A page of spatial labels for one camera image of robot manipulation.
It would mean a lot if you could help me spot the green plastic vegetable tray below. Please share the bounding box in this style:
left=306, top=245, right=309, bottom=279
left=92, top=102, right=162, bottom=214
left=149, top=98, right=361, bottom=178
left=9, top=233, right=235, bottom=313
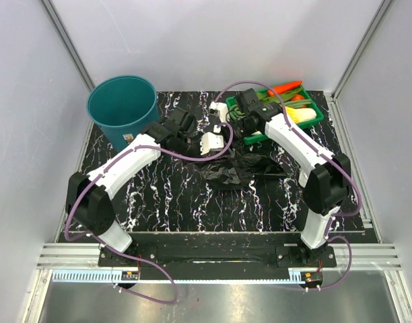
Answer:
left=226, top=81, right=324, bottom=145

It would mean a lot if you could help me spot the purple cable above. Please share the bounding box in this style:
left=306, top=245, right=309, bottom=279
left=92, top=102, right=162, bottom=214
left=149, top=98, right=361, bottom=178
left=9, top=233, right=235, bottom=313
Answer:
left=63, top=121, right=234, bottom=306
left=214, top=79, right=364, bottom=292

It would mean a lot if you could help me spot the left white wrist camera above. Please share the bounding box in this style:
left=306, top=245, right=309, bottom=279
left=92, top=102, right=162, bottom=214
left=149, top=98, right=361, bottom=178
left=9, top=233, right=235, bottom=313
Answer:
left=200, top=125, right=226, bottom=157

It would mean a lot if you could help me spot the yellow white cabbage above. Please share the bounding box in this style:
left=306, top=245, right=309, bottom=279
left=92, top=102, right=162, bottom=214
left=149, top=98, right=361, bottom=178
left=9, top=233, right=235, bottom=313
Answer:
left=285, top=106, right=316, bottom=124

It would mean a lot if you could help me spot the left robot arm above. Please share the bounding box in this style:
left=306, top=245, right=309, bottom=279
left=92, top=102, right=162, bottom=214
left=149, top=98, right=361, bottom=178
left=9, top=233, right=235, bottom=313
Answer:
left=64, top=108, right=200, bottom=266

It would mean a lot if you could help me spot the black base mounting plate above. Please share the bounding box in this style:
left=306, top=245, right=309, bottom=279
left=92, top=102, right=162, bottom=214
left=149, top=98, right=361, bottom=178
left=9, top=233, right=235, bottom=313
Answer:
left=98, top=231, right=338, bottom=282

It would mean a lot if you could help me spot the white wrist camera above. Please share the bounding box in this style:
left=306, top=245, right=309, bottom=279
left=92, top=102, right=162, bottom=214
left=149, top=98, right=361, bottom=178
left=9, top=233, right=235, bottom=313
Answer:
left=209, top=102, right=229, bottom=122
left=200, top=125, right=226, bottom=157

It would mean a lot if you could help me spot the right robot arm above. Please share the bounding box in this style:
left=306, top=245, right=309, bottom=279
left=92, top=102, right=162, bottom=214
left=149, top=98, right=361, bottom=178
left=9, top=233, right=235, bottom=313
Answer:
left=232, top=88, right=351, bottom=266

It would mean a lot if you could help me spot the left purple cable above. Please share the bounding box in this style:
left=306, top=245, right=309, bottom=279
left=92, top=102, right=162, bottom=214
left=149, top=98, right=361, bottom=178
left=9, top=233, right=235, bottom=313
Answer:
left=63, top=121, right=234, bottom=306

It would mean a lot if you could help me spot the black trash bag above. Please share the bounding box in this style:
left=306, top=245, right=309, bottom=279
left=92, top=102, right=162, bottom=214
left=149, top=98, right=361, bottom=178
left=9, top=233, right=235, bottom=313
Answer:
left=193, top=148, right=287, bottom=192

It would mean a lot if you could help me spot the teal plastic trash bin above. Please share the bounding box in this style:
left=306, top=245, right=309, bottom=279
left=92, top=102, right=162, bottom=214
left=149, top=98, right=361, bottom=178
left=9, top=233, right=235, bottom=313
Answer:
left=87, top=75, right=160, bottom=152

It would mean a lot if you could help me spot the large orange carrot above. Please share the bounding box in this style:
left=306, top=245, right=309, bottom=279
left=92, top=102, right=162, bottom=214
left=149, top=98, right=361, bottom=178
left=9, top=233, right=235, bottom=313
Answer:
left=268, top=81, right=303, bottom=96

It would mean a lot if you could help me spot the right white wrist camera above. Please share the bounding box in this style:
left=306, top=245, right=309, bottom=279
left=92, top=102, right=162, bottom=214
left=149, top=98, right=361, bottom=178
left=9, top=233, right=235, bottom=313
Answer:
left=209, top=102, right=229, bottom=122

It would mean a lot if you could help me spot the green long beans bundle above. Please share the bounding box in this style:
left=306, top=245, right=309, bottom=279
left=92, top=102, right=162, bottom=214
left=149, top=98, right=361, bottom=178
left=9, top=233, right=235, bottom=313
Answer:
left=226, top=98, right=316, bottom=120

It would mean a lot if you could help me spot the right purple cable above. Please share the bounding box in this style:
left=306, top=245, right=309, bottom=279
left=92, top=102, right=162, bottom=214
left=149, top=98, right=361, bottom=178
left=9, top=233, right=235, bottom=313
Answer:
left=214, top=79, right=364, bottom=292

